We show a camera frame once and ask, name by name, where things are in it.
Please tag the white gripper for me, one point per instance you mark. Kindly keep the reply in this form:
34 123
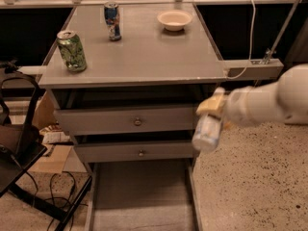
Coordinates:
238 106

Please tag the blue label plastic bottle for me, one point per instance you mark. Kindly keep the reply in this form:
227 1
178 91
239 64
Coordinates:
207 133

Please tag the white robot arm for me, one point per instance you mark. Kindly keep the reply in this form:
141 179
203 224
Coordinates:
285 101

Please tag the grey drawer cabinet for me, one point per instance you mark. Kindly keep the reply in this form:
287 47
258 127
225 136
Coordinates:
149 66

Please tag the grey middle drawer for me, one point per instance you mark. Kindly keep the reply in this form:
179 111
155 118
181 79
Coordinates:
135 151

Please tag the grey open bottom drawer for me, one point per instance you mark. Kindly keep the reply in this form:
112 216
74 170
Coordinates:
156 195

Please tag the grey top drawer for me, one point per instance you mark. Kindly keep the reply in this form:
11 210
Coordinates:
131 119

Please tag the dark cabinet at right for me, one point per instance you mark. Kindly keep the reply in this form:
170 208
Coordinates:
298 53

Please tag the white paper bowl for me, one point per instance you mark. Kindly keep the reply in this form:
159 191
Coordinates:
174 20

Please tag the blue soda can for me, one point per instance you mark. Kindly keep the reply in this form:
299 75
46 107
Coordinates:
111 15

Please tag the green soda can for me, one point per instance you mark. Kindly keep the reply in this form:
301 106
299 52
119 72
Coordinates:
71 50

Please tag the cardboard piece on floor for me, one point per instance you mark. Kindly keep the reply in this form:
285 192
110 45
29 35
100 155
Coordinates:
53 160

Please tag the black chair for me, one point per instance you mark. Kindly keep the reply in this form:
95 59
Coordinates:
20 149

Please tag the grey metal rail beam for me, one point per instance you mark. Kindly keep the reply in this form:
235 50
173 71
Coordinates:
242 70

